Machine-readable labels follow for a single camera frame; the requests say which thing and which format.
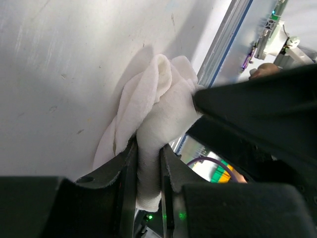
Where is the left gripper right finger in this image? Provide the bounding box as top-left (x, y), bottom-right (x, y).
top-left (159, 145), bottom-right (315, 238)

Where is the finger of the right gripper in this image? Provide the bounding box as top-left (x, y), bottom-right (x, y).
top-left (188, 64), bottom-right (317, 193)

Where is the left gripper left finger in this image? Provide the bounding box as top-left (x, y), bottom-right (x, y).
top-left (0, 139), bottom-right (138, 238)

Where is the white sock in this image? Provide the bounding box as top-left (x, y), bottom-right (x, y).
top-left (93, 54), bottom-right (202, 212)

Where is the aluminium frame rail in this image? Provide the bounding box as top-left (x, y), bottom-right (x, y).
top-left (170, 0), bottom-right (256, 159)

